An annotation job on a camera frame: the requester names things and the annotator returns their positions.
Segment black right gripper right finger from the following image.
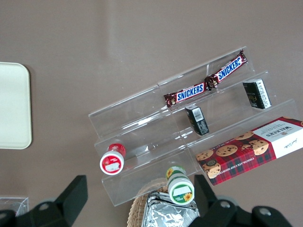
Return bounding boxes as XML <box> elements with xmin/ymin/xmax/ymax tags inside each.
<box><xmin>189</xmin><ymin>174</ymin><xmax>292</xmax><ymax>227</ymax></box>

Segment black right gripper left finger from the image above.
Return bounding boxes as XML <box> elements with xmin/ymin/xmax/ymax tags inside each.
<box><xmin>0</xmin><ymin>175</ymin><xmax>89</xmax><ymax>227</ymax></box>

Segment oval wicker basket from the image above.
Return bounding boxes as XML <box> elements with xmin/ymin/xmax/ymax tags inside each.
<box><xmin>127</xmin><ymin>178</ymin><xmax>202</xmax><ymax>227</ymax></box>

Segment beige rectangular tray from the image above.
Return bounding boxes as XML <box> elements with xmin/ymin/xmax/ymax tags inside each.
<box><xmin>0</xmin><ymin>61</ymin><xmax>33</xmax><ymax>150</ymax></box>

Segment green lid yogurt cup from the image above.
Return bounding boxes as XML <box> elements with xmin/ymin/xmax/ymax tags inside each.
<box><xmin>165</xmin><ymin>166</ymin><xmax>196</xmax><ymax>205</ymax></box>

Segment clear acrylic bottle rack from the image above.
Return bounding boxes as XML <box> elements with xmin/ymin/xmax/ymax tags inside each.
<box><xmin>0</xmin><ymin>196</ymin><xmax>30</xmax><ymax>217</ymax></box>

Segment stacked aluminium foil containers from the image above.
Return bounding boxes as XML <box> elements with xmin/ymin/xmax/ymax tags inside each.
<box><xmin>142</xmin><ymin>192</ymin><xmax>201</xmax><ymax>227</ymax></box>

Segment Walkers cookie box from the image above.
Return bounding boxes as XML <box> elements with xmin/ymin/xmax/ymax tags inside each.
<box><xmin>195</xmin><ymin>116</ymin><xmax>303</xmax><ymax>187</ymax></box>

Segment red lid yogurt cup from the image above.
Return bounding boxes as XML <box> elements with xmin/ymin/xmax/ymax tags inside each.
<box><xmin>99</xmin><ymin>143</ymin><xmax>126</xmax><ymax>175</ymax></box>

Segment small black box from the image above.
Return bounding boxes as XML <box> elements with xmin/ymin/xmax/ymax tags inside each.
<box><xmin>185</xmin><ymin>105</ymin><xmax>210</xmax><ymax>136</ymax></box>
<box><xmin>242</xmin><ymin>78</ymin><xmax>273</xmax><ymax>110</ymax></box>

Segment clear acrylic tiered shelf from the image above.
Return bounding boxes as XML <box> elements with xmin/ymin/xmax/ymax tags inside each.
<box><xmin>88</xmin><ymin>46</ymin><xmax>303</xmax><ymax>209</ymax></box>

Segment Snickers bar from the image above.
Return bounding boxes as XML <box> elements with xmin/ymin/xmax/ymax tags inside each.
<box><xmin>163</xmin><ymin>82</ymin><xmax>207</xmax><ymax>108</ymax></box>
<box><xmin>204</xmin><ymin>49</ymin><xmax>249</xmax><ymax>89</ymax></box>

